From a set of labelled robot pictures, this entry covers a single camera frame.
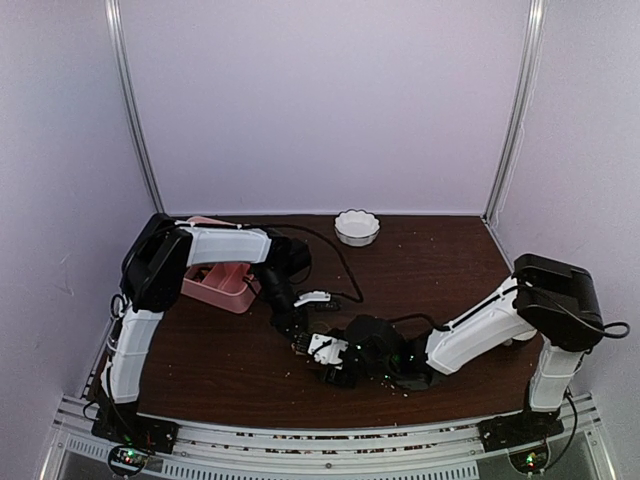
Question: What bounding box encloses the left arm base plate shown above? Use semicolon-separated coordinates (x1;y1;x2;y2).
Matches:
91;400;179;454

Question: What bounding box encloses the right aluminium corner post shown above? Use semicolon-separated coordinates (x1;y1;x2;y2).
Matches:
483;0;548;226

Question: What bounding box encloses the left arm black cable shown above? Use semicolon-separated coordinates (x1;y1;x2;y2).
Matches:
269;224;365;304

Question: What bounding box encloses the aluminium front table rail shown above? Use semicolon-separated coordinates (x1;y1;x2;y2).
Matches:
42;392;619;480

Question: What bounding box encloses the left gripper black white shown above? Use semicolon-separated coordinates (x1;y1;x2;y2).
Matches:
254;265;308;349

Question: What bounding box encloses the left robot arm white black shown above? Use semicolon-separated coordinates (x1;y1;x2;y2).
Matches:
101;213;334;444

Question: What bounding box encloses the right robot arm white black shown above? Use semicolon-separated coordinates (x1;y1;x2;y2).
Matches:
294;254;604;442

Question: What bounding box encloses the left aluminium corner post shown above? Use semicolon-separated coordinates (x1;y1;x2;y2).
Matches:
104;0;166;213

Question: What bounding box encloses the striped beige brown sock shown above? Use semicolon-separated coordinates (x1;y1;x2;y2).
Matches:
305;321;333;362

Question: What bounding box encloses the white scalloped ceramic bowl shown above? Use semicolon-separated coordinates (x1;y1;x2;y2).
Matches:
334;209;381;248

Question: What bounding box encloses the white cup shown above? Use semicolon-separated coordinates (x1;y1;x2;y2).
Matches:
502;330;537;347

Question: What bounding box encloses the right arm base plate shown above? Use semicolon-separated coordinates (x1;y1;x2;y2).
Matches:
477;411;564;452

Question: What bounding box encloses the pink divided organizer tray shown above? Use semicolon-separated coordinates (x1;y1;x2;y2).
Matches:
181;216;268;314

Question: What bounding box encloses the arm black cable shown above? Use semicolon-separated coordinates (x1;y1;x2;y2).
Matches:
269;224;365;304
389;282;632;341

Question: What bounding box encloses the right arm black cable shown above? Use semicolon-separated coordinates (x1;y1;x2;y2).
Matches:
389;282;632;341

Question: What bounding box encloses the aluminium corner post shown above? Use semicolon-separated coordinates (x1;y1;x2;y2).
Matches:
483;0;548;226
104;0;166;213

